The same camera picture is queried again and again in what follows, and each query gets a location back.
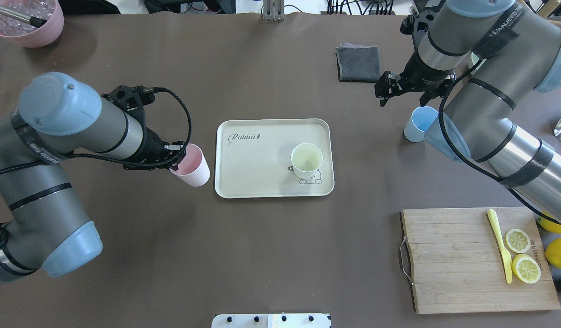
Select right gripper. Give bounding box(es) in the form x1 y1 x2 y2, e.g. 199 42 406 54
374 52 456 107

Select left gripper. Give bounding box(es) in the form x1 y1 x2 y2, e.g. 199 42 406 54
124 128 186 171

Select pink plastic cup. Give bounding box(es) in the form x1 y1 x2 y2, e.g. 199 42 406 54
169 143 210 187

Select cream plastic cup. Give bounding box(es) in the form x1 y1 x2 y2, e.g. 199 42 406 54
290 143 324 179

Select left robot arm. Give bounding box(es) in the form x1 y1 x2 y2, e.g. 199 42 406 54
0 72 189 286

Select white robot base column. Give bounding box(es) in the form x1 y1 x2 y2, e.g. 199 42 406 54
211 313 332 328

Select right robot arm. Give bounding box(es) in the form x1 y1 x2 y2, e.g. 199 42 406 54
375 0 561 224

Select cream serving tray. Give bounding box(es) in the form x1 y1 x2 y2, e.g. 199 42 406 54
214 118 335 199

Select dark grey cloth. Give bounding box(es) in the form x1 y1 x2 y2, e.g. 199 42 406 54
336 43 382 83

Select blue plastic cup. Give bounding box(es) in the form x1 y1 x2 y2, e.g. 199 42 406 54
403 106 438 143

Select green bowl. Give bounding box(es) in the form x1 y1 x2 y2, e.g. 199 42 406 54
468 52 486 74

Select pink bowl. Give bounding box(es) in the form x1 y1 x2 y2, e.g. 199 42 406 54
0 0 64 48

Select metal muddler black tip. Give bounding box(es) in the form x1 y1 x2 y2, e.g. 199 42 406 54
0 5 47 28

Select clear ice cubes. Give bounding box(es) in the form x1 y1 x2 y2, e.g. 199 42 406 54
0 0 56 36

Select wooden cutting board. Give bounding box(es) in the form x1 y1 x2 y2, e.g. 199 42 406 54
401 207 560 315

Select lemon half slice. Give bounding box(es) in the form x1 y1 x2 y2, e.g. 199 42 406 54
511 254 541 284
504 228 531 254

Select yellow plastic knife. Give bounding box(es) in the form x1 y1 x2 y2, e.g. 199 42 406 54
487 208 513 284

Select whole yellow lemon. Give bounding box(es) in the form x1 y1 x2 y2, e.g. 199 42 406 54
545 237 561 269
537 216 561 234

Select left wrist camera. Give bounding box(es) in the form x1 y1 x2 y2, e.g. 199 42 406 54
101 85 155 125

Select aluminium frame post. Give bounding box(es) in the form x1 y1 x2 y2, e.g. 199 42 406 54
262 0 285 21

